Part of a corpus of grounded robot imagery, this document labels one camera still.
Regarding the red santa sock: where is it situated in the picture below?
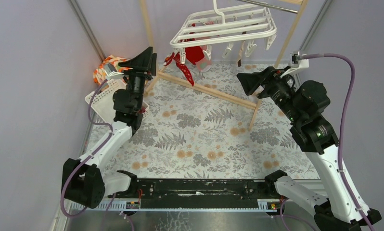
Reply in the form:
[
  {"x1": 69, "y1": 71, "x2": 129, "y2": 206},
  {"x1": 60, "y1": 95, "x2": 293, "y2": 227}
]
[{"x1": 185, "y1": 46, "x2": 212, "y2": 73}]

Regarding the wooden drying rack frame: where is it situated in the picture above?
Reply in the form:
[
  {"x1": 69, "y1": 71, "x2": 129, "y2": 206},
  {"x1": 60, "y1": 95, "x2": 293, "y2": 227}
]
[{"x1": 139, "y1": 0, "x2": 309, "y2": 131}]

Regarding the brown beige sock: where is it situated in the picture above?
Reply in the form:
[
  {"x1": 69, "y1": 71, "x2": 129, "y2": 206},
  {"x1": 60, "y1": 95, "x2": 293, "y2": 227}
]
[{"x1": 236, "y1": 40, "x2": 246, "y2": 67}]

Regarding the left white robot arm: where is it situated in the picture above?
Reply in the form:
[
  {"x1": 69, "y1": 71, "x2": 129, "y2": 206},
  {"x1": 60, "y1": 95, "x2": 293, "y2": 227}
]
[{"x1": 60, "y1": 46, "x2": 157, "y2": 217}]

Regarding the metal hanging rod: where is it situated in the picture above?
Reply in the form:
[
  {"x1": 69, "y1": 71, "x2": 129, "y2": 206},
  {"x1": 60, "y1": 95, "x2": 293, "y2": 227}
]
[{"x1": 238, "y1": 0, "x2": 298, "y2": 14}]

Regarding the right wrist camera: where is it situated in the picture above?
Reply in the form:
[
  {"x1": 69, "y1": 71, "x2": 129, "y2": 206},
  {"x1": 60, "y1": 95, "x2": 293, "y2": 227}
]
[{"x1": 281, "y1": 51, "x2": 309, "y2": 77}]

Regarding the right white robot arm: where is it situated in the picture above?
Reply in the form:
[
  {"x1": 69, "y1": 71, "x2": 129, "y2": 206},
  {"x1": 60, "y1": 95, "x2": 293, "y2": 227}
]
[{"x1": 237, "y1": 66, "x2": 382, "y2": 231}]

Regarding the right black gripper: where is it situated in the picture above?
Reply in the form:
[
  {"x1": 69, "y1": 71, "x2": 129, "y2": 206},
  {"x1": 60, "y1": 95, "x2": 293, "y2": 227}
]
[{"x1": 236, "y1": 65, "x2": 302, "y2": 123}]

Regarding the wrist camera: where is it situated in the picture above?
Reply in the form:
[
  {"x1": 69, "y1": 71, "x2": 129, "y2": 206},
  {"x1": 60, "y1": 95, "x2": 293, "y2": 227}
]
[
  {"x1": 281, "y1": 51, "x2": 309, "y2": 77},
  {"x1": 103, "y1": 63, "x2": 124, "y2": 80}
]

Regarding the white slotted cable duct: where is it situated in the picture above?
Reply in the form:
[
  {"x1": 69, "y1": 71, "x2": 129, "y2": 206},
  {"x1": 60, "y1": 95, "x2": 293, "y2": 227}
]
[{"x1": 88, "y1": 199, "x2": 279, "y2": 212}]

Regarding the floral patterned mat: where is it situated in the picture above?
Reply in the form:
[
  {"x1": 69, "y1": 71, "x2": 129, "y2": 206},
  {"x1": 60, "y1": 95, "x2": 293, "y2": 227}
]
[{"x1": 103, "y1": 79, "x2": 319, "y2": 180}]

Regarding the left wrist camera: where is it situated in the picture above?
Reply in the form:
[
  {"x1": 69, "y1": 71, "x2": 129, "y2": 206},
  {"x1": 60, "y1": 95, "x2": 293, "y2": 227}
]
[{"x1": 103, "y1": 63, "x2": 124, "y2": 80}]

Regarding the red patterned sock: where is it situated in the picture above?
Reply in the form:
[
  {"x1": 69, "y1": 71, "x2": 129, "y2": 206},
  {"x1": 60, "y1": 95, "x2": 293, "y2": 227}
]
[{"x1": 163, "y1": 52, "x2": 194, "y2": 86}]

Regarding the orange floral cloth bundle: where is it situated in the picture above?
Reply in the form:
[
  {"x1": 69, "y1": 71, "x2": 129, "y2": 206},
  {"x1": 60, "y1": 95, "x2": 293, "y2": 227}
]
[{"x1": 93, "y1": 55, "x2": 129, "y2": 85}]

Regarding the white plastic basket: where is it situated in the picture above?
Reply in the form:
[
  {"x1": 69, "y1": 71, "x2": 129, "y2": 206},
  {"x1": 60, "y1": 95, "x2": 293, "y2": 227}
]
[{"x1": 85, "y1": 79, "x2": 149, "y2": 124}]

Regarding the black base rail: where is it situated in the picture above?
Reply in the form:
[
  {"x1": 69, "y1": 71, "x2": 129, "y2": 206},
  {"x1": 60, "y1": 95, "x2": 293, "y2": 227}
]
[{"x1": 116, "y1": 178, "x2": 281, "y2": 204}]

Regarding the white clip sock hanger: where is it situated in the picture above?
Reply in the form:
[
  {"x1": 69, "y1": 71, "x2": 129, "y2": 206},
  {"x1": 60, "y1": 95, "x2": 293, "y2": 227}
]
[{"x1": 169, "y1": 1, "x2": 277, "y2": 58}]

